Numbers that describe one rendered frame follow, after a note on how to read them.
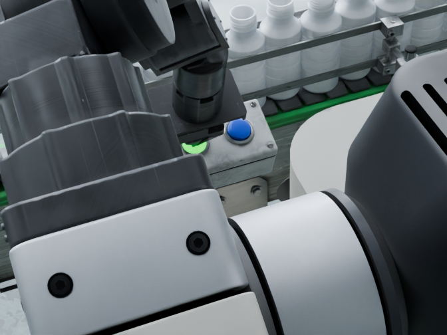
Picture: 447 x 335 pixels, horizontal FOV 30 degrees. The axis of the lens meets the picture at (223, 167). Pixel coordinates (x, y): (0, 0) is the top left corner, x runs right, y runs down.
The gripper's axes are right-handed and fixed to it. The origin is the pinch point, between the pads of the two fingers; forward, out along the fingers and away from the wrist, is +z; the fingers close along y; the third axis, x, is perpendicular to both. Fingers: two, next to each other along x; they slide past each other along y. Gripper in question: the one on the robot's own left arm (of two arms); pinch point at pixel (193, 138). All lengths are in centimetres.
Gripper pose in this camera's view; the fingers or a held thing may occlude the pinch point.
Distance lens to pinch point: 103.5
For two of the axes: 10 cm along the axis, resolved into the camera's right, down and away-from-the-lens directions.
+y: -9.4, 2.7, -2.0
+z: -0.7, 4.3, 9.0
